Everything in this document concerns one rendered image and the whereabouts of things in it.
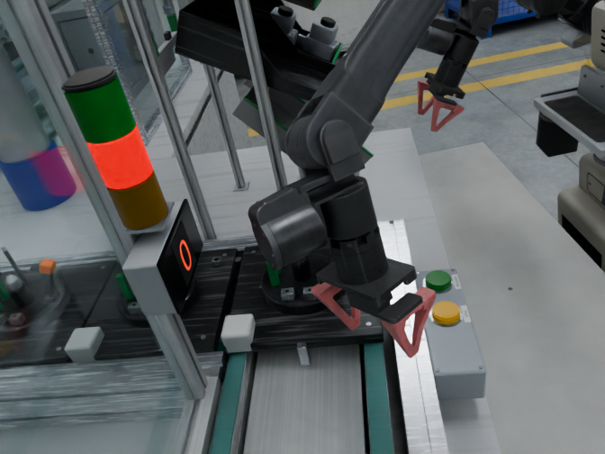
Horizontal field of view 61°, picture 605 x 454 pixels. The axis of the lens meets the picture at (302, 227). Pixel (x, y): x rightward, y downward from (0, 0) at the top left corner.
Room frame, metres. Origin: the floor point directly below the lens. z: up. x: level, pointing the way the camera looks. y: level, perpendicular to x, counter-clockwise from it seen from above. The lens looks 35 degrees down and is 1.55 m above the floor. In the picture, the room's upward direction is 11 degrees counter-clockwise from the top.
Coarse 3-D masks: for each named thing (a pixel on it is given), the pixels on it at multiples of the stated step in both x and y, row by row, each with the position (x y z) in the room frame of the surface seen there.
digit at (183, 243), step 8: (176, 232) 0.47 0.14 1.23; (184, 232) 0.49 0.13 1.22; (176, 240) 0.47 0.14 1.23; (184, 240) 0.48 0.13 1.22; (176, 248) 0.46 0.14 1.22; (184, 248) 0.48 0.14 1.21; (192, 248) 0.50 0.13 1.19; (176, 256) 0.45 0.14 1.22; (184, 256) 0.47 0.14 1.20; (192, 256) 0.49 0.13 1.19; (184, 264) 0.46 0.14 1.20; (192, 264) 0.48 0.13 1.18; (184, 272) 0.46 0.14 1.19; (192, 272) 0.47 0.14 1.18
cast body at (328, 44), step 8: (312, 24) 1.06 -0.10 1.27; (320, 24) 1.06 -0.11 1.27; (328, 24) 1.05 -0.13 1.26; (336, 24) 1.08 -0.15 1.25; (312, 32) 1.06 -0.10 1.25; (320, 32) 1.05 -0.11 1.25; (328, 32) 1.04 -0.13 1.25; (336, 32) 1.07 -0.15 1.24; (304, 40) 1.07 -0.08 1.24; (312, 40) 1.06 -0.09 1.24; (320, 40) 1.05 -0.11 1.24; (328, 40) 1.04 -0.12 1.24; (304, 48) 1.07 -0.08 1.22; (312, 48) 1.06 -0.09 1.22; (320, 48) 1.05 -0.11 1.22; (328, 48) 1.04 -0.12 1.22; (336, 48) 1.06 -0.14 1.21; (320, 56) 1.05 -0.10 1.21; (328, 56) 1.04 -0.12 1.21
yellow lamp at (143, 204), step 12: (144, 180) 0.46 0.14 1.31; (156, 180) 0.48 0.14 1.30; (120, 192) 0.45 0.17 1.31; (132, 192) 0.45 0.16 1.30; (144, 192) 0.46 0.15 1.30; (156, 192) 0.47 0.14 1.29; (120, 204) 0.46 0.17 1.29; (132, 204) 0.45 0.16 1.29; (144, 204) 0.46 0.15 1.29; (156, 204) 0.46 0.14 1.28; (120, 216) 0.46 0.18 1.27; (132, 216) 0.45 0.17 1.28; (144, 216) 0.45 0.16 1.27; (156, 216) 0.46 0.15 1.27; (132, 228) 0.45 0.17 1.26; (144, 228) 0.45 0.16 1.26
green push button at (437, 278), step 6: (438, 270) 0.61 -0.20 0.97; (426, 276) 0.61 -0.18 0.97; (432, 276) 0.60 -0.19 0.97; (438, 276) 0.60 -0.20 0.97; (444, 276) 0.60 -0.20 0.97; (426, 282) 0.59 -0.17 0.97; (432, 282) 0.59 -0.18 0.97; (438, 282) 0.59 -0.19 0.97; (444, 282) 0.58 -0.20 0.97; (450, 282) 0.58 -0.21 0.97; (432, 288) 0.58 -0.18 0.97; (438, 288) 0.58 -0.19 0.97; (444, 288) 0.58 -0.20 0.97
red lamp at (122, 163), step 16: (96, 144) 0.46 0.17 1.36; (112, 144) 0.45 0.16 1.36; (128, 144) 0.46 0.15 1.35; (96, 160) 0.46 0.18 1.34; (112, 160) 0.45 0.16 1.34; (128, 160) 0.46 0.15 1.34; (144, 160) 0.47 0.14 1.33; (112, 176) 0.45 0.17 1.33; (128, 176) 0.45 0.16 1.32; (144, 176) 0.46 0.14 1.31
